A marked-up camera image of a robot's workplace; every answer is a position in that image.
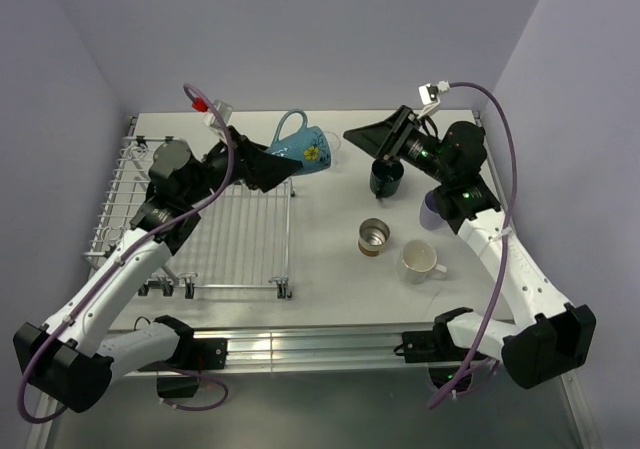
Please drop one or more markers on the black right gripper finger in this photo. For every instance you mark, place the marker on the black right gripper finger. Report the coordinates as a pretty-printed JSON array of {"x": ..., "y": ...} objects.
[
  {"x": 378, "y": 139},
  {"x": 387, "y": 161}
]

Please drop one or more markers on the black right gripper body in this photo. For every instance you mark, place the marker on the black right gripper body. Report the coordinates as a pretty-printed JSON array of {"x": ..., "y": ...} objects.
[{"x": 418, "y": 149}]

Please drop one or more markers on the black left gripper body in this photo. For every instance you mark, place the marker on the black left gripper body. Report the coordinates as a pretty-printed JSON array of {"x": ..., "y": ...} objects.
[{"x": 213, "y": 167}]

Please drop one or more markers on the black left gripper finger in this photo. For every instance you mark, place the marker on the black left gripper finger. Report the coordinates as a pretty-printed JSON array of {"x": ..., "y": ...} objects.
[
  {"x": 243, "y": 146},
  {"x": 266, "y": 171}
]

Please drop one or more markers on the blue floral mug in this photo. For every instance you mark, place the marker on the blue floral mug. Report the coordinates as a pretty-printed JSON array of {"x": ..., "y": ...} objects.
[{"x": 308, "y": 145}]

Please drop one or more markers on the cream tumbler with brown band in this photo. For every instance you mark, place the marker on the cream tumbler with brown band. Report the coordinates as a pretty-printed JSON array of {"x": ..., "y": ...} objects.
[{"x": 373, "y": 234}]

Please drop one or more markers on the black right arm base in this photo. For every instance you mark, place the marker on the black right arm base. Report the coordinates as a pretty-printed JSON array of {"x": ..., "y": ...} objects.
[{"x": 433, "y": 348}]

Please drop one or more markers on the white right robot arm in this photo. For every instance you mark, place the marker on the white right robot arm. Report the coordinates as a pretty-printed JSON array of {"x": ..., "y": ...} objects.
[{"x": 549, "y": 335}]

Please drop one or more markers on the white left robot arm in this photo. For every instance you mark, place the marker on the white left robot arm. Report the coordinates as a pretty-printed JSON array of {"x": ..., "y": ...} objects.
[{"x": 70, "y": 356}]

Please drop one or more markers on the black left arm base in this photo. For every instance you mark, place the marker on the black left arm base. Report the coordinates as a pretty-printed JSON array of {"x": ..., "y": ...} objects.
[{"x": 206, "y": 354}]

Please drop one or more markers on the dark green mug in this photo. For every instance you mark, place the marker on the dark green mug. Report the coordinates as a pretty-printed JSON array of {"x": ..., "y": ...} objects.
[{"x": 385, "y": 180}]

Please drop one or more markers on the clear glass tumbler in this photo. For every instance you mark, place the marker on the clear glass tumbler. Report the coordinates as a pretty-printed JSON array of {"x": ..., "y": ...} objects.
[{"x": 335, "y": 146}]

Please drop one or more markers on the lavender plastic cup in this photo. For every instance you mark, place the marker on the lavender plastic cup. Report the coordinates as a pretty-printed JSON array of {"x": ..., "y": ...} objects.
[{"x": 429, "y": 216}]

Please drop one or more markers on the white ceramic mug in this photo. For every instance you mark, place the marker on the white ceramic mug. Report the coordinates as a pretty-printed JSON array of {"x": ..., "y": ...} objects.
[{"x": 417, "y": 261}]

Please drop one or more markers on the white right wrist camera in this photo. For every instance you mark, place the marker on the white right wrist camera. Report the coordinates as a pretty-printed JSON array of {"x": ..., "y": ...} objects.
[{"x": 430, "y": 96}]

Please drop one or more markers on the aluminium rail frame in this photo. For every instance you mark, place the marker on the aluminium rail frame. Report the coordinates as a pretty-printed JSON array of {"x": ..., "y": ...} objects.
[{"x": 280, "y": 275}]

